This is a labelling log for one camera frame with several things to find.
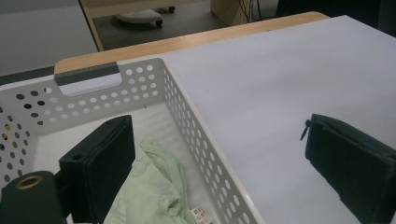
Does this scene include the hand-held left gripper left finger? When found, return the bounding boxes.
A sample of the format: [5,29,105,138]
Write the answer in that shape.
[59,115,136,224]

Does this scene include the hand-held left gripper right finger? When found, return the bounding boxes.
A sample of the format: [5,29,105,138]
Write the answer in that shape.
[300,113,396,224]

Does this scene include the light green cloth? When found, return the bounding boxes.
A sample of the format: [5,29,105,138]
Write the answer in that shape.
[103,138,217,224]

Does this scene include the white perforated plastic basket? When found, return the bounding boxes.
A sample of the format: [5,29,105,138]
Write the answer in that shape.
[0,58,266,224]

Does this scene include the white table board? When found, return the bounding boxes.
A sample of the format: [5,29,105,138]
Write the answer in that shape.
[118,15,396,224]

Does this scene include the white cabinet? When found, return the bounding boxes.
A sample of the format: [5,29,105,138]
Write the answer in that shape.
[0,3,99,77]

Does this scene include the wooden table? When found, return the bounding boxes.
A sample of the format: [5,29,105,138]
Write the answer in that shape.
[54,11,330,76]

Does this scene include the dark curtain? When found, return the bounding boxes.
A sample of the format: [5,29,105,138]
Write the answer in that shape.
[275,0,396,39]

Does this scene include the hanging black cables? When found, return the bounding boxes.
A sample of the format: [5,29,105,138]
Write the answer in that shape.
[237,0,263,23]

